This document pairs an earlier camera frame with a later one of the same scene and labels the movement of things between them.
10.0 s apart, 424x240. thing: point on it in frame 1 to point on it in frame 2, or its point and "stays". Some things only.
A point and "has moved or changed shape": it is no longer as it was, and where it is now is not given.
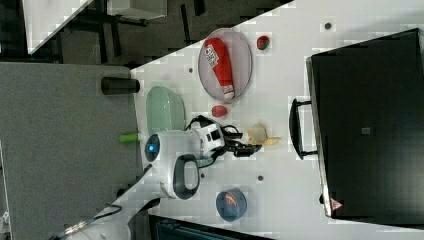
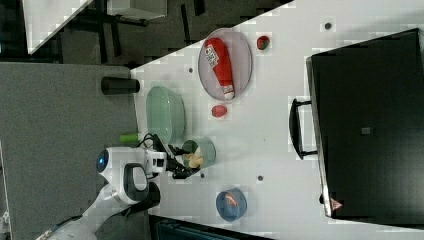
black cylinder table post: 119,85 stays
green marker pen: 129,138 stays
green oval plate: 165,111 stays
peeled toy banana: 258,134 has moved or changed shape
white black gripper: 212,137 to 163,158
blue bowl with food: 231,204 stays
